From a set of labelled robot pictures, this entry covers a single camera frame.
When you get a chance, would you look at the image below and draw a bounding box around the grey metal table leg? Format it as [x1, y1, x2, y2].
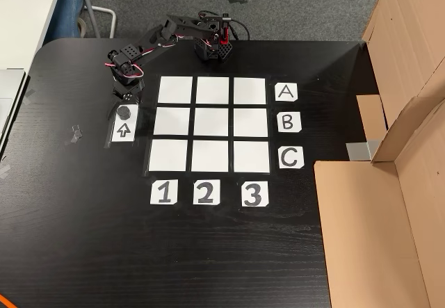
[76, 0, 118, 40]

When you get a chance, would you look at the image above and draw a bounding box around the paper label number 2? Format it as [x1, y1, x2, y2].
[192, 179, 222, 206]

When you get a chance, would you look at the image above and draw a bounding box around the clear tape scrap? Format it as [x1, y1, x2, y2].
[0, 154, 12, 179]
[63, 124, 85, 147]
[23, 86, 38, 106]

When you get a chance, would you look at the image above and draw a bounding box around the paper label letter B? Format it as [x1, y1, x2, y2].
[276, 111, 303, 134]

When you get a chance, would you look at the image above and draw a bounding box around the black power cable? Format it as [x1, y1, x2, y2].
[197, 10, 252, 42]

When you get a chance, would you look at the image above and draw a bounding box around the white table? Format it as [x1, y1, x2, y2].
[0, 0, 65, 71]

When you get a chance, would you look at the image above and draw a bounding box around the white arrow paper sheet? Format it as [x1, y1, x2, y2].
[111, 103, 140, 143]

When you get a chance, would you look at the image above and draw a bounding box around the paper label letter A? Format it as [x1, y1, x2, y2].
[274, 82, 299, 103]

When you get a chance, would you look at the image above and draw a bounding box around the silver laptop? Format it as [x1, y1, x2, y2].
[0, 67, 27, 149]

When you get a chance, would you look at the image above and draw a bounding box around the white paper grid square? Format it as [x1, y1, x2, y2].
[157, 76, 193, 104]
[233, 140, 271, 174]
[233, 76, 267, 105]
[195, 76, 230, 105]
[193, 107, 229, 138]
[152, 106, 191, 137]
[233, 107, 269, 138]
[147, 139, 189, 173]
[191, 140, 229, 174]

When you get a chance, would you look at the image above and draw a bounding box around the paper label letter C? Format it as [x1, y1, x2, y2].
[277, 146, 305, 170]

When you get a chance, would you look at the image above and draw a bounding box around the large brown cardboard panel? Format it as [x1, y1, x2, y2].
[313, 74, 445, 308]
[355, 0, 445, 139]

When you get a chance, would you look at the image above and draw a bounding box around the paper label number 1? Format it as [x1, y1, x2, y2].
[149, 179, 179, 206]

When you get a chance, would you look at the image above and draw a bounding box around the paper label number 3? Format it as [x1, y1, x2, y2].
[241, 181, 270, 208]

